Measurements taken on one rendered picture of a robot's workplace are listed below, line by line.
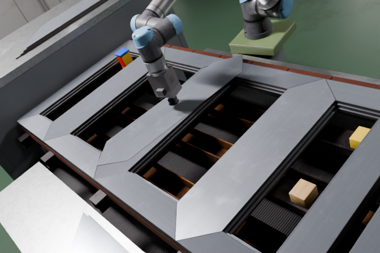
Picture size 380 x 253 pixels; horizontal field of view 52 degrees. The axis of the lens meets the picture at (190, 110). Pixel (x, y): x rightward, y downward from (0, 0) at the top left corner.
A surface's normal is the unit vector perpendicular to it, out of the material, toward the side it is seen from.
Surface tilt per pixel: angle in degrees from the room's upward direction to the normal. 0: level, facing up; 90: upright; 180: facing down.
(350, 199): 0
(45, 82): 90
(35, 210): 0
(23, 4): 90
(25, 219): 0
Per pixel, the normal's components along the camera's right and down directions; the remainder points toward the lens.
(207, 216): -0.33, -0.76
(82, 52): 0.65, 0.24
